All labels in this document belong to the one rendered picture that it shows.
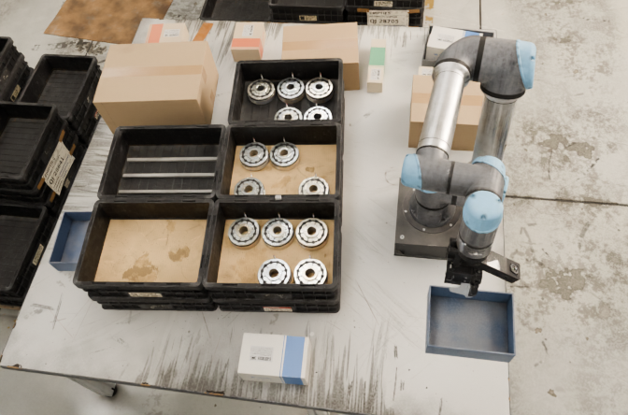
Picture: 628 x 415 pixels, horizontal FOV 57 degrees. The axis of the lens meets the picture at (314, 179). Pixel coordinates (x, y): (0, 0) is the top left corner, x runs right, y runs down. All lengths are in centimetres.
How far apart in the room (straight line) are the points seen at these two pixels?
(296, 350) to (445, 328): 49
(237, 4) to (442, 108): 226
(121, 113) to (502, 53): 144
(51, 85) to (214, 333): 179
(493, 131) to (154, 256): 112
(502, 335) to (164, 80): 149
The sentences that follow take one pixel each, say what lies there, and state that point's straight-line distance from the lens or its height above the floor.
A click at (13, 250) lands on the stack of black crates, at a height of 27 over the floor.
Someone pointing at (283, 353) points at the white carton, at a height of 79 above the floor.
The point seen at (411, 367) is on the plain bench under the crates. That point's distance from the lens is 185.
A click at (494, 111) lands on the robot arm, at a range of 159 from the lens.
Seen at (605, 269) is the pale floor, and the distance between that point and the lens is 290.
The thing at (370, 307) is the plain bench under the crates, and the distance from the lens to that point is 190.
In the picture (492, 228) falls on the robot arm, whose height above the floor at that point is 143.
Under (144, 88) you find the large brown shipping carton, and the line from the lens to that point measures 228.
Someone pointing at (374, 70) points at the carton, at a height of 76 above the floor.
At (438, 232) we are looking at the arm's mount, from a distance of 190.
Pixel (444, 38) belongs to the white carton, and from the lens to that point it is 243.
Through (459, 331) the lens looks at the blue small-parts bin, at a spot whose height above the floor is 107.
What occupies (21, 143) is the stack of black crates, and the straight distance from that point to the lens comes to 293.
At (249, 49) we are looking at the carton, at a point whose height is 77.
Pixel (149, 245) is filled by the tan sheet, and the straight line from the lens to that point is 197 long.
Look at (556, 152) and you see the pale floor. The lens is 316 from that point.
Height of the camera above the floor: 249
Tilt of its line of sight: 58 degrees down
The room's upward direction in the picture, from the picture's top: 9 degrees counter-clockwise
